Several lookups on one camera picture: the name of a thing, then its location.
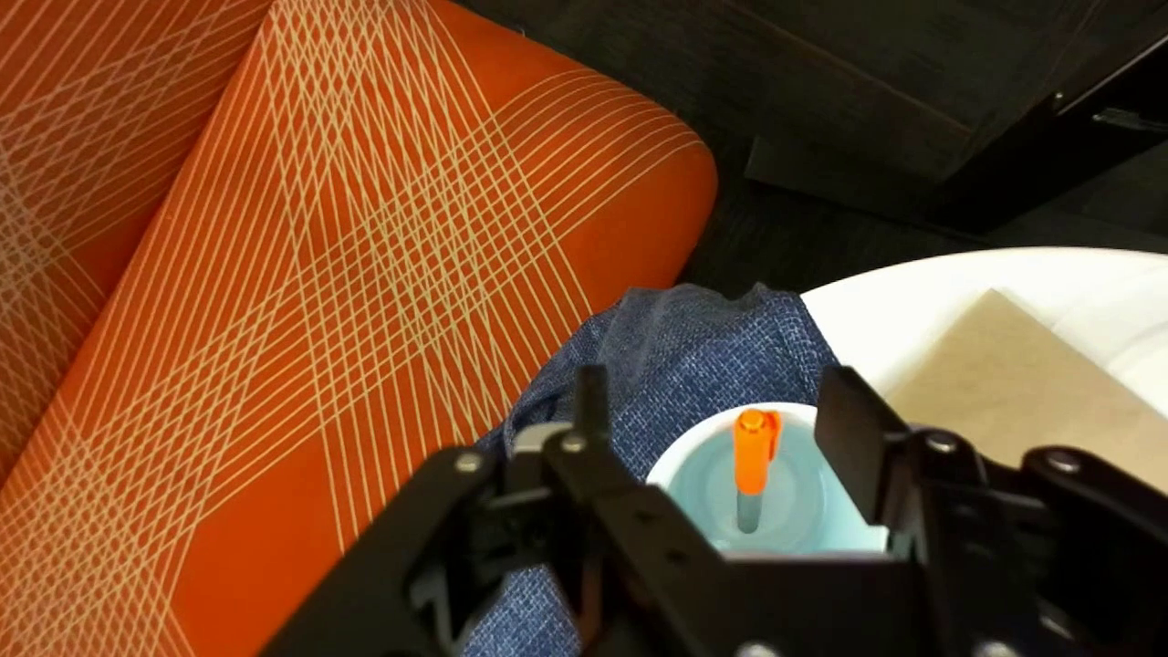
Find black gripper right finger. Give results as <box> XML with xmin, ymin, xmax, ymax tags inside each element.
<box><xmin>814</xmin><ymin>363</ymin><xmax>1168</xmax><ymax>657</ymax></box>

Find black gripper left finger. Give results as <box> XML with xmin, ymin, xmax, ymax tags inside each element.
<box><xmin>261</xmin><ymin>363</ymin><xmax>734</xmax><ymax>657</ymax></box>

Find teal plastic cup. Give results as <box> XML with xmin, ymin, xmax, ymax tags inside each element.
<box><xmin>642</xmin><ymin>399</ymin><xmax>900</xmax><ymax>561</ymax></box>

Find large brown paper napkin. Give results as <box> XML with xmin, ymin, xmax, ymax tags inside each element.
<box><xmin>880</xmin><ymin>283</ymin><xmax>1168</xmax><ymax>495</ymax></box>

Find blue denim cloth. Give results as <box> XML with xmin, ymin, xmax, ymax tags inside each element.
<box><xmin>452</xmin><ymin>280</ymin><xmax>842</xmax><ymax>657</ymax></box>

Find orange patterned sofa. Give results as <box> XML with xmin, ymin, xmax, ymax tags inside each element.
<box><xmin>0</xmin><ymin>0</ymin><xmax>722</xmax><ymax>657</ymax></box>

